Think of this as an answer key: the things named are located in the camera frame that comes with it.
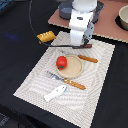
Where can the red toy tomato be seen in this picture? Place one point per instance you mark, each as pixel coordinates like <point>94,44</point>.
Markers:
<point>61,62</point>

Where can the beige bowl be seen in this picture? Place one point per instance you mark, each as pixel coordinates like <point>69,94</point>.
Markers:
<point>123,14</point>

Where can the small grey pot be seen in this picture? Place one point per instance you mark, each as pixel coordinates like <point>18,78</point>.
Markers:
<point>65,10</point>

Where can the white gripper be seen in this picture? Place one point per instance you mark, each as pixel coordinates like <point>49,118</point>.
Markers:
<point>81,27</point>

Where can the yellow toy bread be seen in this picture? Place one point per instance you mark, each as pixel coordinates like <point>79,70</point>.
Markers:
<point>47,36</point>

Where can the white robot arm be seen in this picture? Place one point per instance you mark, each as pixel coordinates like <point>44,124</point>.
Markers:
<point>84,5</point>

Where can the wooden handled fork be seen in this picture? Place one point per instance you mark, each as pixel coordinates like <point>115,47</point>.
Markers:
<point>72,83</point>

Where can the brown toy sausage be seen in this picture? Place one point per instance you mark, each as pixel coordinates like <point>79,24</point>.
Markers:
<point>83,46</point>

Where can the wooden handled knife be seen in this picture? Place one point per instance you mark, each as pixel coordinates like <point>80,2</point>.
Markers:
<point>88,58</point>

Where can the beige round plate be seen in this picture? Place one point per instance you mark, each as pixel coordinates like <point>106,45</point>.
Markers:
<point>73,69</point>

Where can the large grey pot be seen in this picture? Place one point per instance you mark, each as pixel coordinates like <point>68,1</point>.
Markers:
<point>99,8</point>

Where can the woven grey placemat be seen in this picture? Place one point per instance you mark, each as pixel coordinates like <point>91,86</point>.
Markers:
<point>75,105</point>

